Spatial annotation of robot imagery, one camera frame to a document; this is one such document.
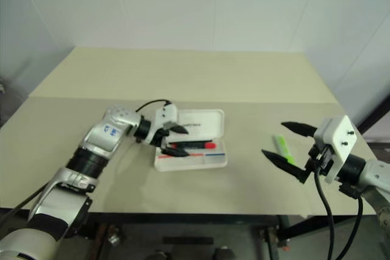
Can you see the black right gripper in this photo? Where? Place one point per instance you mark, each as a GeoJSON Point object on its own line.
{"type": "Point", "coordinates": [320, 159]}

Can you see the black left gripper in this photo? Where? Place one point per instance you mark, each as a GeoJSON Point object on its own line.
{"type": "Point", "coordinates": [161, 139]}

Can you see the red marker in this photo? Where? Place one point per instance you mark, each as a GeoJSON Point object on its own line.
{"type": "Point", "coordinates": [199, 145]}

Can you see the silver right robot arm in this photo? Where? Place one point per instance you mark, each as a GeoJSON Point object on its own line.
{"type": "Point", "coordinates": [374, 171]}

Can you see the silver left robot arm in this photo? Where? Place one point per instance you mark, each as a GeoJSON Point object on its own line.
{"type": "Point", "coordinates": [100, 138]}

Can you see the green marker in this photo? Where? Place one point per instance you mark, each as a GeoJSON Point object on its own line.
{"type": "Point", "coordinates": [285, 148]}

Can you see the white plastic pencil case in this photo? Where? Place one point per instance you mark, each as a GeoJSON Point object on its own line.
{"type": "Point", "coordinates": [207, 126]}

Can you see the dark rounded shape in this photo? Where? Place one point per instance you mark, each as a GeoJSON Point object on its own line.
{"type": "Point", "coordinates": [224, 253]}

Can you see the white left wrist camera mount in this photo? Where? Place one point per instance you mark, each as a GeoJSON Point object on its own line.
{"type": "Point", "coordinates": [166, 117]}

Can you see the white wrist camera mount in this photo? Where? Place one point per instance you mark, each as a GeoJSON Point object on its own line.
{"type": "Point", "coordinates": [339, 138]}
{"type": "Point", "coordinates": [166, 117]}

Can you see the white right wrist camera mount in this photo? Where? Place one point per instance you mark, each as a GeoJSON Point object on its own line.
{"type": "Point", "coordinates": [339, 138]}

